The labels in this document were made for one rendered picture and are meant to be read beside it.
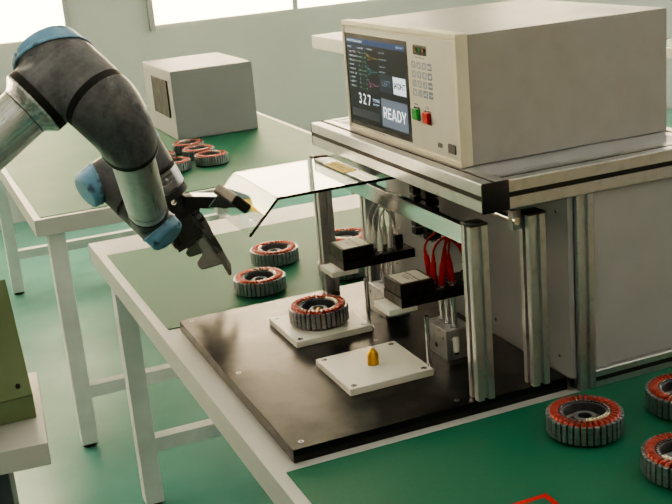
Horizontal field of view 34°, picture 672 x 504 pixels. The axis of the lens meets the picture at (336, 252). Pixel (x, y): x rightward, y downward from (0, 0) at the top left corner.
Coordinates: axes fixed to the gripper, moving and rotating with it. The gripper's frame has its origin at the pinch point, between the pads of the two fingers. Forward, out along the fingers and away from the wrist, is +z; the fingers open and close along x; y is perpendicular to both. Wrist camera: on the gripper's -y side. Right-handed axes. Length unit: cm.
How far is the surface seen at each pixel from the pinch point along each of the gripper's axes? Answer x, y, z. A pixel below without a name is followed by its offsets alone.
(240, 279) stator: -0.3, -1.2, 5.0
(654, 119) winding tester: 66, -66, -6
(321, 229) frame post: 14.4, -18.7, -0.5
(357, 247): 35.0, -18.8, -2.0
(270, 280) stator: 3.8, -6.1, 7.2
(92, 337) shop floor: -202, 38, 73
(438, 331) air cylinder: 57, -19, 10
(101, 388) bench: -104, 41, 53
